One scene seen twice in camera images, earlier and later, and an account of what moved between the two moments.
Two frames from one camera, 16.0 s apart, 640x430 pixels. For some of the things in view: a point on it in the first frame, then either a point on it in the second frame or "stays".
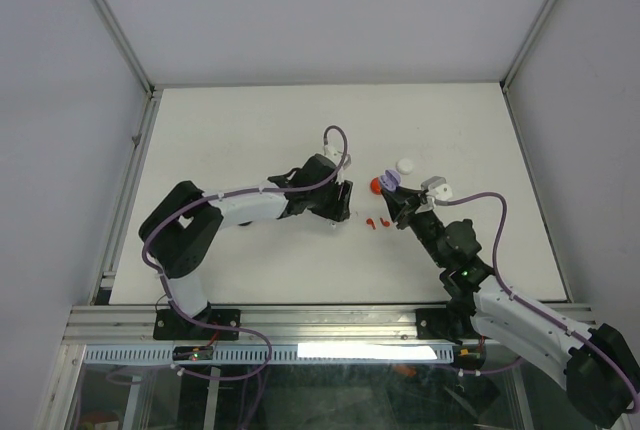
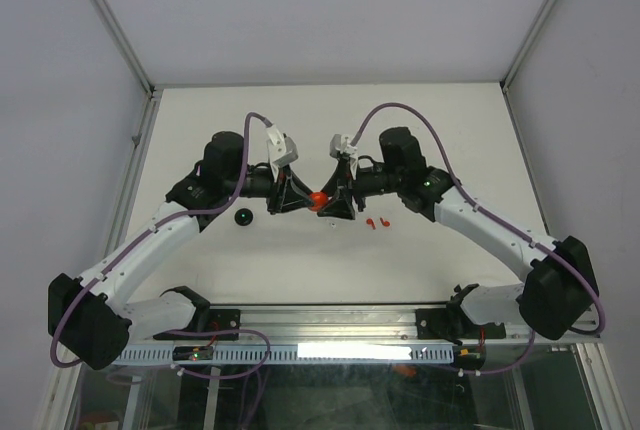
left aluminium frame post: x=153 y=94 stays
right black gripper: x=410 y=206 → x=340 y=187
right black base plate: x=436 y=324 stays
